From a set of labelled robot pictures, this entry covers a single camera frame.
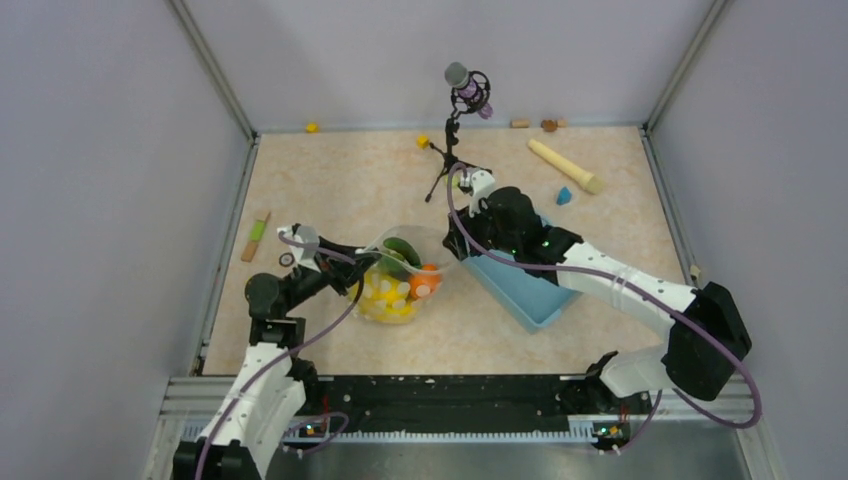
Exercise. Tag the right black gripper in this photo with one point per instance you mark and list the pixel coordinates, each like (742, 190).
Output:
(469, 222)

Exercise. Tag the orange fruit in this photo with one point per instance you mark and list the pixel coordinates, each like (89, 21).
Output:
(425, 282)

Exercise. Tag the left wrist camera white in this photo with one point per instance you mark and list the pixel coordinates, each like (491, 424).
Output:
(303, 242)

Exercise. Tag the green cucumber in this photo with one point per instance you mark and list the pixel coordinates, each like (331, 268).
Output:
(397, 254)

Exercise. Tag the yellow mango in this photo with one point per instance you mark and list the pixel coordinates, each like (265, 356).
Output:
(387, 300)

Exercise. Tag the wooden rolling pin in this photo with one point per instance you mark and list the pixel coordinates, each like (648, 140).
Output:
(587, 180)

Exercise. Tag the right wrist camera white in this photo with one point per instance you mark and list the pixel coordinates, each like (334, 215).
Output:
(478, 183)

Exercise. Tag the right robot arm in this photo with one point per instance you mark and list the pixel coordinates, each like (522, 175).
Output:
(703, 338)

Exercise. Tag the blue toy block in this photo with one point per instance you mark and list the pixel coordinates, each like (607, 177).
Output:
(564, 196)

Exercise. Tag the clear dotted zip bag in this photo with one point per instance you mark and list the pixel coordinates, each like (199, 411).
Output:
(427, 241)

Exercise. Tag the brown wooden block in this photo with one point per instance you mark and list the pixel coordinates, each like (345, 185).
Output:
(552, 125)

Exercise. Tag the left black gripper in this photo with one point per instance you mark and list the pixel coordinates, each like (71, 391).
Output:
(340, 272)

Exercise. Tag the cork piece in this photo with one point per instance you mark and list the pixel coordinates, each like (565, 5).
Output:
(520, 123)

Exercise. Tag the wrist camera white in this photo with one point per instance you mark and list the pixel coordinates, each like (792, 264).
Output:
(478, 183)
(303, 242)

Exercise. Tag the blue plastic basket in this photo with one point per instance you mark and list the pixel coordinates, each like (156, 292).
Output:
(530, 298)

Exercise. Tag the green wooden toy knife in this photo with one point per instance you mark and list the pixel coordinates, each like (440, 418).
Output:
(255, 235)

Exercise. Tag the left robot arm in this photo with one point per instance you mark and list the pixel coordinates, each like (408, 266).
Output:
(241, 439)

